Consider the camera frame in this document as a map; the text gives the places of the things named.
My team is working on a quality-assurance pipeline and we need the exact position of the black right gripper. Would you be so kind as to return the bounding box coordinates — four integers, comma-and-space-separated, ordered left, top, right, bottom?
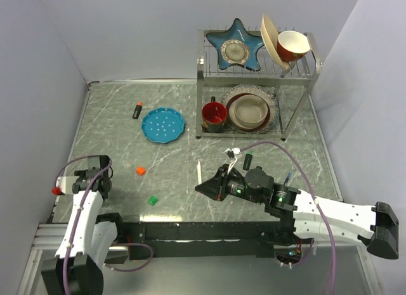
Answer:
195, 164, 264, 204

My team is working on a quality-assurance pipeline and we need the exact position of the white pink-tipped marker pen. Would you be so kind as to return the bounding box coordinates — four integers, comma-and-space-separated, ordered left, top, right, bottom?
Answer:
197, 159, 202, 185

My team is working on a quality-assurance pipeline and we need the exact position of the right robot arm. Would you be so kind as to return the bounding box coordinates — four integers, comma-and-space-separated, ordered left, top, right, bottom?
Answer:
195, 164, 399, 259

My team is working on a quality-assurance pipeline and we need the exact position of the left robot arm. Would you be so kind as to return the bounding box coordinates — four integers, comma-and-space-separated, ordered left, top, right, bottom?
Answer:
41, 155, 126, 294

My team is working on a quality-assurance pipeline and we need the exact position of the blue pen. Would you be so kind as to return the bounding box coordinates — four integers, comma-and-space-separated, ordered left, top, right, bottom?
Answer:
284, 171, 292, 185

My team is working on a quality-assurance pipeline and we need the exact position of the orange highlighter cap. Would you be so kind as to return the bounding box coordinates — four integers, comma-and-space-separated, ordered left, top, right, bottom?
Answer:
136, 166, 146, 175

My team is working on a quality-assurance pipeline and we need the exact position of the black green-tipped highlighter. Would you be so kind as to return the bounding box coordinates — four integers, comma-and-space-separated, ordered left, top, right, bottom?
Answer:
243, 150, 252, 171

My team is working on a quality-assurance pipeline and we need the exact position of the green highlighter cap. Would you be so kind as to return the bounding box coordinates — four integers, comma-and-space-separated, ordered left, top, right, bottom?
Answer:
148, 195, 158, 206

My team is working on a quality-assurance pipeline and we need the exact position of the dark red plate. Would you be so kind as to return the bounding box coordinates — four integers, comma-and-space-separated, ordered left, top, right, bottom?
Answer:
225, 92, 272, 131

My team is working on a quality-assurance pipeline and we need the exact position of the dark floral red mug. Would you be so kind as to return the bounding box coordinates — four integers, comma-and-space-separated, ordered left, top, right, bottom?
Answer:
202, 96, 228, 133

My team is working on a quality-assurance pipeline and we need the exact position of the blue polka dot plate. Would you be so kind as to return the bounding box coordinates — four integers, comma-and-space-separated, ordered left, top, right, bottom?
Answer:
141, 107, 185, 144

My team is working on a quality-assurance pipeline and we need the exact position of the black orange-tipped highlighter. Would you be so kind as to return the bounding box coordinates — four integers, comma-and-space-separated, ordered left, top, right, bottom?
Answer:
132, 102, 142, 119

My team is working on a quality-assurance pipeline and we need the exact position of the beige bowl on lower shelf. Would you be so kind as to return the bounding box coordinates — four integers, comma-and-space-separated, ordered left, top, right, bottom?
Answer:
228, 94, 270, 129

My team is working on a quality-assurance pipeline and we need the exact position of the stainless steel dish rack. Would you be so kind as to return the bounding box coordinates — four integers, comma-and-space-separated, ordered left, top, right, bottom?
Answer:
195, 30, 322, 141

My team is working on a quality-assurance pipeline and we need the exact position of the blue star-shaped dish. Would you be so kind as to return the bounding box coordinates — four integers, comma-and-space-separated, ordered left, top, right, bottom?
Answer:
206, 18, 264, 72

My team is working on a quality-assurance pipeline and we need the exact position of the red and white bowl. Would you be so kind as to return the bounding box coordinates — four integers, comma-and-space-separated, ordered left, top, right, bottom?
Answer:
277, 30, 310, 62

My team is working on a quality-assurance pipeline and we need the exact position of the cream plate on rack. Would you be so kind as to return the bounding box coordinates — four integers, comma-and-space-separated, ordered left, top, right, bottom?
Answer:
260, 14, 289, 70

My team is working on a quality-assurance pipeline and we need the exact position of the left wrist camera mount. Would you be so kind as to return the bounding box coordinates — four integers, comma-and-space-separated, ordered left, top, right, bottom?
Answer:
51, 176, 77, 195

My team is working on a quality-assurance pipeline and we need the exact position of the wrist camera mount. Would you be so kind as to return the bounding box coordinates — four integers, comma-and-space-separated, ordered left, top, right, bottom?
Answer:
51, 176, 77, 195
224, 147, 241, 174

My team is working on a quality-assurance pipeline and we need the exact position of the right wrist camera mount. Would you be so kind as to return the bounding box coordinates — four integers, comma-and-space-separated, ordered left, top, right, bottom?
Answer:
224, 147, 241, 174

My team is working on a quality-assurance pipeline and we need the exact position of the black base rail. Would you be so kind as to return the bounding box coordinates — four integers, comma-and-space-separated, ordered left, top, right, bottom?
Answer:
87, 221, 315, 259

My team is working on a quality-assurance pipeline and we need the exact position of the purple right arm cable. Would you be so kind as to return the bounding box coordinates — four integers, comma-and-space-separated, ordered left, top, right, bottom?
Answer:
233, 140, 339, 295

